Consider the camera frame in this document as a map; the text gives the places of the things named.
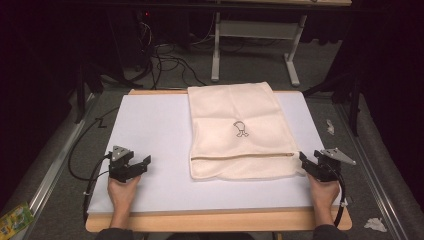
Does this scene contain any large crumpled white tissue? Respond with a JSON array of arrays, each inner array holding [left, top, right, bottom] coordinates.
[[363, 217, 388, 233]]

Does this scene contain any green printed packet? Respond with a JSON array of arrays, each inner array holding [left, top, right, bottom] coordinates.
[[0, 202, 36, 240]]

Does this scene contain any tangle of black floor cables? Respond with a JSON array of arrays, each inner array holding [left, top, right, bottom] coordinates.
[[133, 13, 208, 90]]

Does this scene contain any person's right hand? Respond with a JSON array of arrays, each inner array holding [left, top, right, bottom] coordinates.
[[307, 173, 341, 214]]

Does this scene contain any black metal stand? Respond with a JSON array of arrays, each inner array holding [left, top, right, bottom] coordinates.
[[73, 59, 134, 125], [302, 66, 364, 138]]

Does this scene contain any silver metal rail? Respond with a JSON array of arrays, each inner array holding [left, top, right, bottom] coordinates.
[[334, 102, 402, 240], [19, 93, 98, 240]]

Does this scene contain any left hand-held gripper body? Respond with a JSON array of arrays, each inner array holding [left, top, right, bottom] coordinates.
[[107, 145, 143, 184]]

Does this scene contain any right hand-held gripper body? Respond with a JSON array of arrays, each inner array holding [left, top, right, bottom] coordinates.
[[313, 147, 357, 183]]

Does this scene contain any white metal desk frame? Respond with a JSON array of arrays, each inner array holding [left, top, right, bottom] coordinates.
[[210, 11, 308, 88]]

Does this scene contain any white foam board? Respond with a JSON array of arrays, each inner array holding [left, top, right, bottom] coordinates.
[[87, 92, 344, 215]]

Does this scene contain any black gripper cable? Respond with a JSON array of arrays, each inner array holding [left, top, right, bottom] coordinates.
[[82, 170, 111, 225], [329, 163, 348, 228], [67, 106, 119, 183]]

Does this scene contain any cream mesh laundry bag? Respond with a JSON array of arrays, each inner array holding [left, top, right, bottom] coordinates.
[[187, 81, 306, 182]]

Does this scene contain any person's left hand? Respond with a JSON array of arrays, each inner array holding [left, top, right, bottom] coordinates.
[[107, 175, 142, 214]]

